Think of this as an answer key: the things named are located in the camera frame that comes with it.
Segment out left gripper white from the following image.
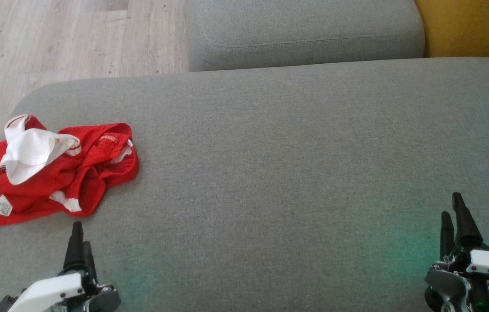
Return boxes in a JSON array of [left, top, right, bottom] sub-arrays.
[[0, 221, 121, 312]]

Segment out red shorts with white stripe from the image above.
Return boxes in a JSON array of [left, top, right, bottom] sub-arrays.
[[49, 123, 139, 217]]

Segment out red Bulls basketball jersey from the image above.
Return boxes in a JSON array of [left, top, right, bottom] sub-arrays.
[[0, 114, 82, 230]]

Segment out grey sofa seat cushion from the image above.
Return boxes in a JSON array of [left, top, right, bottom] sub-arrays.
[[0, 57, 489, 312]]

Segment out mustard yellow cushion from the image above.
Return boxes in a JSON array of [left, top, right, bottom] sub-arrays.
[[415, 0, 489, 61]]

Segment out grey sofa back cushion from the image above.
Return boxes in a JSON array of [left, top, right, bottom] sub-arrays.
[[188, 0, 426, 72]]

